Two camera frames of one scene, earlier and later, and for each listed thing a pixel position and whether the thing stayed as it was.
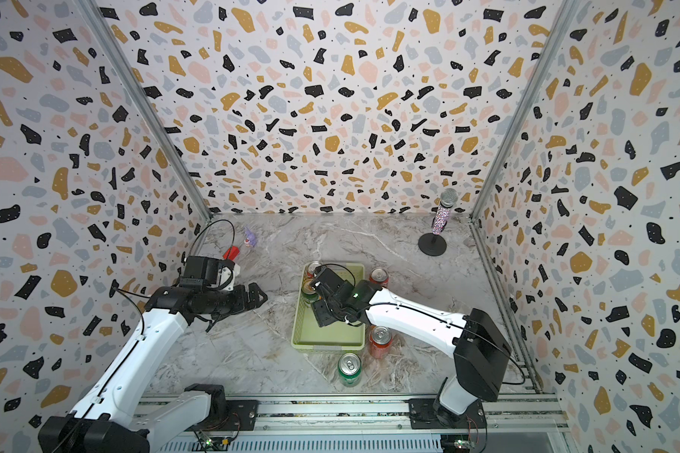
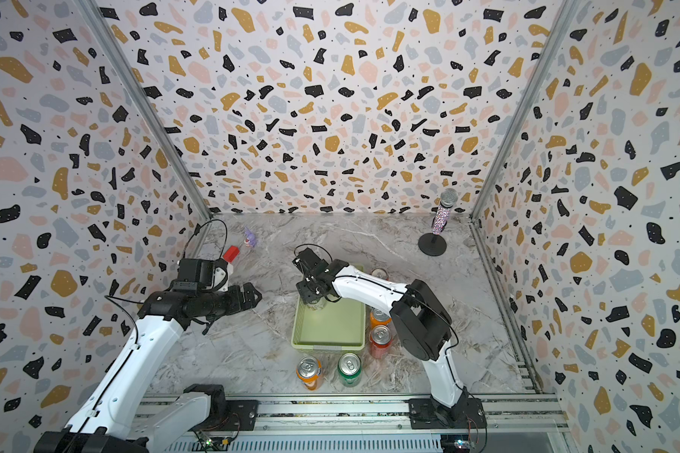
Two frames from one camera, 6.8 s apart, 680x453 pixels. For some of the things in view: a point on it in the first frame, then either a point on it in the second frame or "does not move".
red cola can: x=381 y=339 does not move
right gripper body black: x=325 y=313 -> x=307 y=290
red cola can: x=379 y=276 does not move
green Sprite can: x=349 y=370 does not move
